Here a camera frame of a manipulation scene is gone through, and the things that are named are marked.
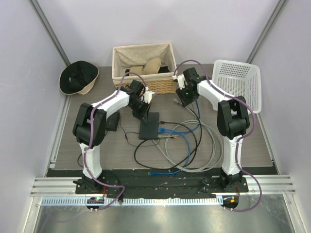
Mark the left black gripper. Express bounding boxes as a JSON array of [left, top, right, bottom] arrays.
[[129, 100, 151, 124]]

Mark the black network switch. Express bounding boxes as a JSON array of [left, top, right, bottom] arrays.
[[138, 112, 160, 140]]

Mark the grey ethernet cable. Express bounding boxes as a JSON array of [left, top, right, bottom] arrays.
[[155, 98, 224, 172]]

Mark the black power adapter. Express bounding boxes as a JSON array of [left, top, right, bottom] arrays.
[[106, 111, 120, 132]]

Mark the wicker basket with liner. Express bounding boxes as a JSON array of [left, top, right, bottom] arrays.
[[112, 42, 176, 94]]

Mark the white plastic perforated basket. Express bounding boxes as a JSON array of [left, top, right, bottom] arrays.
[[212, 60, 262, 114]]

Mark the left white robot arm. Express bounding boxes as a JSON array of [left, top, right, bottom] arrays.
[[72, 80, 156, 194]]

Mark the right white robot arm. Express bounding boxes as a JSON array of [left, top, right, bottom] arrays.
[[173, 68, 250, 192]]

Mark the beige cap in basket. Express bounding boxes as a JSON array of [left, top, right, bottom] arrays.
[[129, 57, 161, 76]]

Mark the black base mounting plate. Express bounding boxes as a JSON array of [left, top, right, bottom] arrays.
[[46, 166, 278, 199]]

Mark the black and beige bucket hat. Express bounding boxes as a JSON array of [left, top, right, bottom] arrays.
[[59, 61, 100, 95]]

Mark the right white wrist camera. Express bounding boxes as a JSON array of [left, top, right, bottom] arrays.
[[172, 74, 187, 89]]

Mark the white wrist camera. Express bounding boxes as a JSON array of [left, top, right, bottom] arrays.
[[142, 91, 156, 103], [172, 74, 187, 89]]

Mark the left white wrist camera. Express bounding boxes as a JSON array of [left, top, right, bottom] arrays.
[[142, 91, 156, 103]]

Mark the thin black power cord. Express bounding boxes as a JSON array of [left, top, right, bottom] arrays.
[[77, 121, 175, 170]]

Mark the black braided ethernet cable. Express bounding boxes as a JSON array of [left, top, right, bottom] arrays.
[[159, 120, 203, 169]]

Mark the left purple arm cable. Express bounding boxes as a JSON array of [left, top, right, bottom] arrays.
[[82, 72, 126, 211]]

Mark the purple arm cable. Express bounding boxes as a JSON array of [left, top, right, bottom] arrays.
[[172, 60, 262, 213], [82, 72, 126, 211]]

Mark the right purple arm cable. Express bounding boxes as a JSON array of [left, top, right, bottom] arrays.
[[172, 60, 262, 213]]

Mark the white slotted cable duct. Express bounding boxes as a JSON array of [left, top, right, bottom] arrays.
[[41, 196, 223, 206]]

